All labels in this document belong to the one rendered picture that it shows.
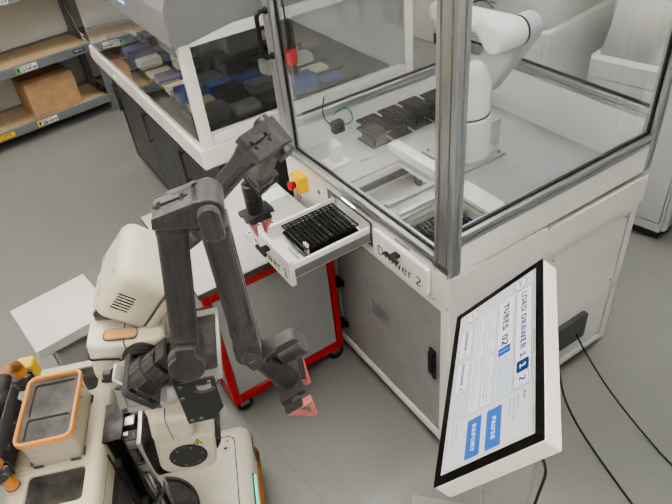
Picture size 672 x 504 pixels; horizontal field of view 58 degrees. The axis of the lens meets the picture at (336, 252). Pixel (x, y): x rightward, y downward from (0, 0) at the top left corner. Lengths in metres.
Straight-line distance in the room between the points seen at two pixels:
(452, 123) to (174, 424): 1.06
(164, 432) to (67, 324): 0.72
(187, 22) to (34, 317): 1.25
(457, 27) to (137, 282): 0.90
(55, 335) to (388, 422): 1.35
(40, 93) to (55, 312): 3.41
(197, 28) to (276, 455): 1.75
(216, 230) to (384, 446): 1.69
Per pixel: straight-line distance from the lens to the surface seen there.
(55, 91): 5.62
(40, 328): 2.35
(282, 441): 2.68
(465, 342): 1.61
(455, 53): 1.50
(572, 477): 2.62
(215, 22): 2.64
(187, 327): 1.27
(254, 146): 1.45
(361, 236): 2.15
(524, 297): 1.52
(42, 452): 1.82
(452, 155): 1.62
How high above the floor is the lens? 2.19
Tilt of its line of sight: 39 degrees down
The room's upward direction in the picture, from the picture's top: 7 degrees counter-clockwise
